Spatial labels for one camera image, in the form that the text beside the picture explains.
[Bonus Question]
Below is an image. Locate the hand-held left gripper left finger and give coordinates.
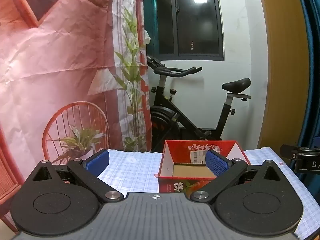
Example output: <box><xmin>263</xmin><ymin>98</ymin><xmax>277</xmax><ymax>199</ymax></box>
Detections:
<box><xmin>26</xmin><ymin>149</ymin><xmax>125</xmax><ymax>204</ymax></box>

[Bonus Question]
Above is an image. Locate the yellow wooden door panel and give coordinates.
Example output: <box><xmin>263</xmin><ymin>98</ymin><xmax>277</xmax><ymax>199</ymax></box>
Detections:
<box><xmin>256</xmin><ymin>0</ymin><xmax>317</xmax><ymax>153</ymax></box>

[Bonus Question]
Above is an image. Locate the blue curtain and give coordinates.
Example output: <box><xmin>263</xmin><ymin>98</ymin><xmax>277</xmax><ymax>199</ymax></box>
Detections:
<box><xmin>292</xmin><ymin>0</ymin><xmax>320</xmax><ymax>155</ymax></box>

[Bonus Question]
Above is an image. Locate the teal curtain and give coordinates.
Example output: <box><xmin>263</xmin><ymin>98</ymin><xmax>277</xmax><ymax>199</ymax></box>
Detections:
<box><xmin>142</xmin><ymin>0</ymin><xmax>157</xmax><ymax>55</ymax></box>

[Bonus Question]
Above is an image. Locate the black exercise bike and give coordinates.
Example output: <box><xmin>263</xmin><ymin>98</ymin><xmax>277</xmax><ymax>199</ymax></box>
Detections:
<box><xmin>146</xmin><ymin>54</ymin><xmax>251</xmax><ymax>153</ymax></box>

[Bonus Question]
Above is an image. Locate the red cardboard box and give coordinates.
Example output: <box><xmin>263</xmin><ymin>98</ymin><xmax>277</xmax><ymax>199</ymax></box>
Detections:
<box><xmin>158</xmin><ymin>140</ymin><xmax>251</xmax><ymax>194</ymax></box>

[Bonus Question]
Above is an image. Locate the printed pink backdrop cloth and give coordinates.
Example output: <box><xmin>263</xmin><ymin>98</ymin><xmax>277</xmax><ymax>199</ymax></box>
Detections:
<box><xmin>0</xmin><ymin>0</ymin><xmax>153</xmax><ymax>230</ymax></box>

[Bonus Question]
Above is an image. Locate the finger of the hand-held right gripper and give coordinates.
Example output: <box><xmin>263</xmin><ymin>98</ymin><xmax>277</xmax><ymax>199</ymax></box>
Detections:
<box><xmin>280</xmin><ymin>144</ymin><xmax>304</xmax><ymax>159</ymax></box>

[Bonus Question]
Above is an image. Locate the dark framed window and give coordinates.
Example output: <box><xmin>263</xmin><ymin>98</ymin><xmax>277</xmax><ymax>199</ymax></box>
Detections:
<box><xmin>152</xmin><ymin>0</ymin><xmax>224</xmax><ymax>61</ymax></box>

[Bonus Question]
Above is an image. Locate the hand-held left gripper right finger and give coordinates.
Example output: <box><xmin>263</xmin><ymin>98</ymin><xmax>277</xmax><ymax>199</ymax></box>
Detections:
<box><xmin>189</xmin><ymin>149</ymin><xmax>288</xmax><ymax>203</ymax></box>

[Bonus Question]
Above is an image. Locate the checked white tablecloth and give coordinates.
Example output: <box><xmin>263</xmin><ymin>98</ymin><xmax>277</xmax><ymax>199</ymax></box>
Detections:
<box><xmin>97</xmin><ymin>148</ymin><xmax>320</xmax><ymax>239</ymax></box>

